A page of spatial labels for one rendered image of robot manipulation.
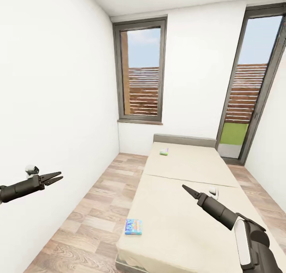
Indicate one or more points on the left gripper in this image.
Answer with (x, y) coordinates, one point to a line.
(36, 183)

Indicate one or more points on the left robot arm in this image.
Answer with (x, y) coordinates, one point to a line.
(33, 184)

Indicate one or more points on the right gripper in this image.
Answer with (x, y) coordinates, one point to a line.
(208, 204)

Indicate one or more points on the door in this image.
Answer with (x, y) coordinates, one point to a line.
(259, 51)

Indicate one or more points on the fixed window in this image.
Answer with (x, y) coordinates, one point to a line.
(140, 47)

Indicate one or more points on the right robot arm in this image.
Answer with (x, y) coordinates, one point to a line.
(252, 241)

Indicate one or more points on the board game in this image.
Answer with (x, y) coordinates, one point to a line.
(163, 151)
(133, 226)

